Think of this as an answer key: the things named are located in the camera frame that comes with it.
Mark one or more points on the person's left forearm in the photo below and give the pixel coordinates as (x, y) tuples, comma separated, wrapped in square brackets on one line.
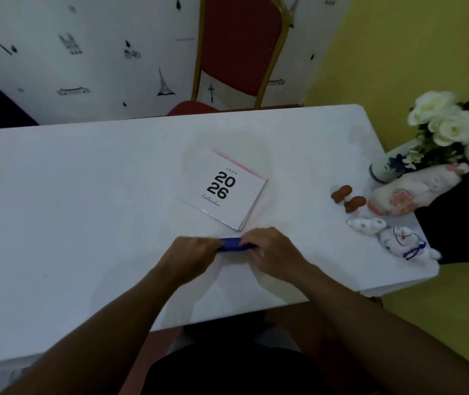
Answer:
[(94, 341)]

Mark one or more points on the red chair with gold frame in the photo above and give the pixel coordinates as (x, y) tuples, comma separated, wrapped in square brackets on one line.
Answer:
[(238, 49)]

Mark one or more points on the white artificial flowers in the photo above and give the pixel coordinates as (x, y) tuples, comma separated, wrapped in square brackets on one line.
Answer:
[(450, 123)]

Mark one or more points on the small white ceramic figurine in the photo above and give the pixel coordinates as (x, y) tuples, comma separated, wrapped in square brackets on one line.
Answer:
[(366, 225)]

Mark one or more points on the person's left hand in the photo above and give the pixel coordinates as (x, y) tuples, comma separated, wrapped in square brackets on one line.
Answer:
[(187, 257)]

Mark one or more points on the white desk calendar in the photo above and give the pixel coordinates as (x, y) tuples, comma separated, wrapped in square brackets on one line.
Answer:
[(224, 189)]

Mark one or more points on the brown mushroom figurine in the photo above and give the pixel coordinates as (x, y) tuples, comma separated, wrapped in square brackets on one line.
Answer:
[(341, 194), (354, 204)]

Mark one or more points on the pink floral ceramic figurine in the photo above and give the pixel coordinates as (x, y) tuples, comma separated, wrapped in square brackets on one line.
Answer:
[(418, 189)]

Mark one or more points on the person's black shorts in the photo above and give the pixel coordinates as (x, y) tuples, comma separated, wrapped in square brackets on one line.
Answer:
[(238, 366)]

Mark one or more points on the blue pen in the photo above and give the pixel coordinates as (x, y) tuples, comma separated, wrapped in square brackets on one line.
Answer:
[(234, 244)]

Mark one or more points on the white and blue ceramic vase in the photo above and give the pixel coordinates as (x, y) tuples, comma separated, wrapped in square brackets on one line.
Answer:
[(389, 162)]

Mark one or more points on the white tablecloth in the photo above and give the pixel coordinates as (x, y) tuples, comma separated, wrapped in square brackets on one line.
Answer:
[(177, 226)]

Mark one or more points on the person's right forearm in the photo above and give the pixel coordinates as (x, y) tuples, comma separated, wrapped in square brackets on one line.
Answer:
[(387, 341)]

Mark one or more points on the white ceramic cat figurine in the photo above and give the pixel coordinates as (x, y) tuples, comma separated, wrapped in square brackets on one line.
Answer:
[(403, 241)]

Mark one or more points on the person's right hand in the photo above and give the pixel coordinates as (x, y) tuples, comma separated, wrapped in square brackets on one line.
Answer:
[(275, 252)]

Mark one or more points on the person's legs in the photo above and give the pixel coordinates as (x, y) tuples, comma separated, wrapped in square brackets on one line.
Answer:
[(329, 349)]

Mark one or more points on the person's right fingers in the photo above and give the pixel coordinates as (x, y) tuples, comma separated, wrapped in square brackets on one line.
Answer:
[(255, 242)]

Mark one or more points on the person's left fingers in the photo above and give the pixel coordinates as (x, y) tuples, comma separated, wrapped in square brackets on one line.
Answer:
[(212, 244)]

